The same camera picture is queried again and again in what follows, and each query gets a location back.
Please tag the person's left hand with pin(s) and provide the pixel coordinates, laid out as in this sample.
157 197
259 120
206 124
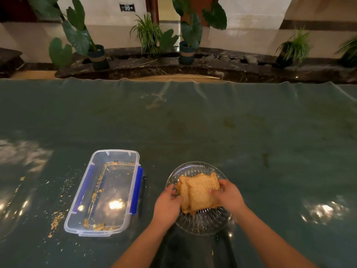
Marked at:
166 207

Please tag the person's right hand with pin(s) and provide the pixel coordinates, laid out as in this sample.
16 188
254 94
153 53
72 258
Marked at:
230 196

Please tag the person's left thumb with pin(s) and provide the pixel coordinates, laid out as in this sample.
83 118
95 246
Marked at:
171 189

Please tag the person's right thumb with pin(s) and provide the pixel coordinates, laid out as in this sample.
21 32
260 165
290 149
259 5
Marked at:
216 192

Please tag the large toasted bread slice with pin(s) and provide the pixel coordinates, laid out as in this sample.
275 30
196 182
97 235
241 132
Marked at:
201 193

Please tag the person's left forearm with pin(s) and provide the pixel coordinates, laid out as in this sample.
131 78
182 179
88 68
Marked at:
142 245

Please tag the person's right forearm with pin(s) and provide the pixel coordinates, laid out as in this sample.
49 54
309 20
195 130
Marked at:
265 240

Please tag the clear glass plate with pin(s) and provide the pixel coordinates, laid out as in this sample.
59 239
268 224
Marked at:
203 221

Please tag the person's dark clothing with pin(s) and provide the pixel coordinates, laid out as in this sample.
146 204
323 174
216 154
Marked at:
192 248

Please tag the green tablecloth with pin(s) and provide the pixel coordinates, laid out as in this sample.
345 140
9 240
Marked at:
223 128

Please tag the clear plastic container blue clips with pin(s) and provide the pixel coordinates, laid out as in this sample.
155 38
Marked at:
103 192

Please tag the bread crumbs inside container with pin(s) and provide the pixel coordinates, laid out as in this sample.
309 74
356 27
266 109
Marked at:
96 192

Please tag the scattered bread crumbs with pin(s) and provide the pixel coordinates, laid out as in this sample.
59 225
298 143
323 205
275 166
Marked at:
57 219

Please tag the dark marble planter ledge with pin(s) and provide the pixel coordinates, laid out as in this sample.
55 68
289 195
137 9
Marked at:
156 66

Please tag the grey rock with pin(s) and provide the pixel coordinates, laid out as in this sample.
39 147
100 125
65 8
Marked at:
251 59

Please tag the broad-leaf plant banded pot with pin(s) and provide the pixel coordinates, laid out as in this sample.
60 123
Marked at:
192 33

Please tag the grassy spider plant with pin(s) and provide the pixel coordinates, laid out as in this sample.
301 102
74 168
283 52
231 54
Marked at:
147 33

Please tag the grassy plant dark pot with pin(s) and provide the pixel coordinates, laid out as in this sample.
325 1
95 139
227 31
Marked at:
295 47

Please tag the tall broad-leaf plant dark pot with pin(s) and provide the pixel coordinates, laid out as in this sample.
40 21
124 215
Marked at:
79 36

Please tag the brown wooden door frame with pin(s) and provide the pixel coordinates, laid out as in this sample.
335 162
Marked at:
152 8

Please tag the black wall sign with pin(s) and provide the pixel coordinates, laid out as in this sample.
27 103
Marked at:
127 7

